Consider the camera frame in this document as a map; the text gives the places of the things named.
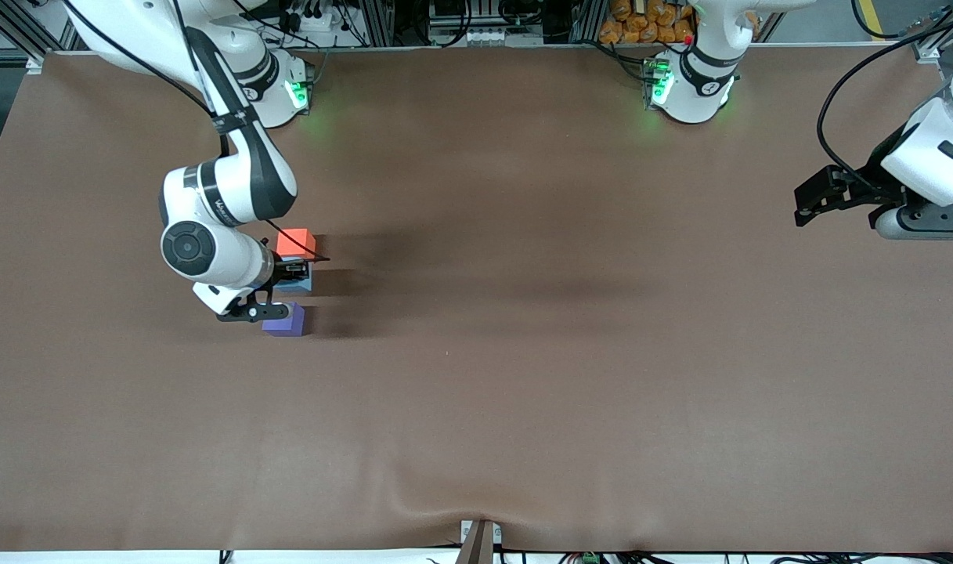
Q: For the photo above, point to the brown table cloth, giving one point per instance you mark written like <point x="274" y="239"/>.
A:
<point x="523" y="352"/>

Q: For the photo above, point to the light blue block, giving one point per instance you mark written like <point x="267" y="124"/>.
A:
<point x="294" y="285"/>

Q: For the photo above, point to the aluminium frame rail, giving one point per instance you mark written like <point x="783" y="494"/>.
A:
<point x="382" y="22"/>
<point x="936" y="43"/>

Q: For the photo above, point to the orange block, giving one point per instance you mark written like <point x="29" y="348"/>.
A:
<point x="296" y="239"/>

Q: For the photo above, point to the white power strip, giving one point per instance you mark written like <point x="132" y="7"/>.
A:
<point x="484" y="36"/>

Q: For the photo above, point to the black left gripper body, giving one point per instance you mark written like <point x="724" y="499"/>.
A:
<point x="869" y="182"/>

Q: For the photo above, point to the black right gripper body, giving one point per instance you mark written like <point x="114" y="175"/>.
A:
<point x="286" y="271"/>

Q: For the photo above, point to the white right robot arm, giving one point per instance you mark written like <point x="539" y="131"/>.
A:
<point x="233" y="188"/>

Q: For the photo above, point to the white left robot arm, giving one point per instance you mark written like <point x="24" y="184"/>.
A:
<point x="695" y="86"/>

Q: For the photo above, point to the orange bagged items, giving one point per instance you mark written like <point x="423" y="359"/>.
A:
<point x="640" y="23"/>

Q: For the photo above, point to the purple block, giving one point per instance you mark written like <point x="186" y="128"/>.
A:
<point x="286" y="321"/>

